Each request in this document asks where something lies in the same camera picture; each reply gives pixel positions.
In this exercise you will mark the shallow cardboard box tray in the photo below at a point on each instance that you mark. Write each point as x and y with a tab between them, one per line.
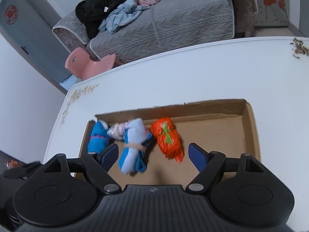
227	126

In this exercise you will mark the blue sock bundle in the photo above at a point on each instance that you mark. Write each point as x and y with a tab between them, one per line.
99	139

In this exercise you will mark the light blue clothing heap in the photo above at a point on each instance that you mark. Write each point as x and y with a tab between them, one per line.
125	14

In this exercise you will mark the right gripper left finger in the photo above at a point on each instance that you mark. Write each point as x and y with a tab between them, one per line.
97	167

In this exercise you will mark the black garment on sofa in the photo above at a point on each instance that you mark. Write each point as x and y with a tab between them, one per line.
92	12

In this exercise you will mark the pink plastic child chair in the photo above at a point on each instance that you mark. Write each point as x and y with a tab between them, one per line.
80	64

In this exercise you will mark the light blue sock braided tie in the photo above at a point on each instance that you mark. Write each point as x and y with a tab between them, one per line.
137	138

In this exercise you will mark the red packet on shelf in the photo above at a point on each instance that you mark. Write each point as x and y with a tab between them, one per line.
10	164

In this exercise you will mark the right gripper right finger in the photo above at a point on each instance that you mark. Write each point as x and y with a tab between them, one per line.
210	166

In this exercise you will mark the orange plastic bag bundle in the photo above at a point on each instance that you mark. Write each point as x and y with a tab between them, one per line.
168	139

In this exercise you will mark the grey quilted sofa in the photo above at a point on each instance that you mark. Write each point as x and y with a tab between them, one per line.
168	25

